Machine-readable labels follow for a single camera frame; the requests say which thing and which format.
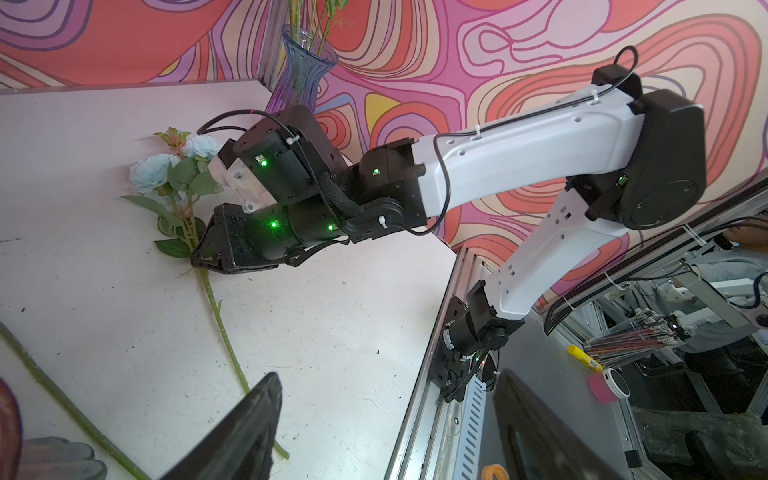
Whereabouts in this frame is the bundle of cables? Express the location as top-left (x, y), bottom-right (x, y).
top-left (581, 308), bottom-right (685, 370)

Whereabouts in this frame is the metal base rail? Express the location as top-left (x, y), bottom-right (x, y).
top-left (385, 247), bottom-right (490, 479)

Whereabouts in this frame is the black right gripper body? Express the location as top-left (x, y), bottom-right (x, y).
top-left (191, 105), bottom-right (360, 274)

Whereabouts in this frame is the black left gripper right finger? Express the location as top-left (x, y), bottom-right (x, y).
top-left (493, 369), bottom-right (624, 479)

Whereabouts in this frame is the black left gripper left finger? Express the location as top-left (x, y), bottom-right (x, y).
top-left (163, 372), bottom-right (282, 480)

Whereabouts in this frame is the red glass vase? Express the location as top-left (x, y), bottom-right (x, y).
top-left (1, 381), bottom-right (108, 479)

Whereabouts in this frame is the small pink rosebud stem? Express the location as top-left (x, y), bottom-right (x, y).
top-left (1, 323), bottom-right (151, 480)

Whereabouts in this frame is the pale blue rose spray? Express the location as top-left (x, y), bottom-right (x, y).
top-left (119, 125), bottom-right (292, 462)

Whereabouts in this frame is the yellow marker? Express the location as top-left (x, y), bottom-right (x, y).
top-left (567, 345), bottom-right (604, 372)

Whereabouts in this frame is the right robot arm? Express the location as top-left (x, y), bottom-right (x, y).
top-left (191, 62), bottom-right (707, 402)

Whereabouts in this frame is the purple ribbed glass vase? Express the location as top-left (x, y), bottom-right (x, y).
top-left (266, 24), bottom-right (339, 114)

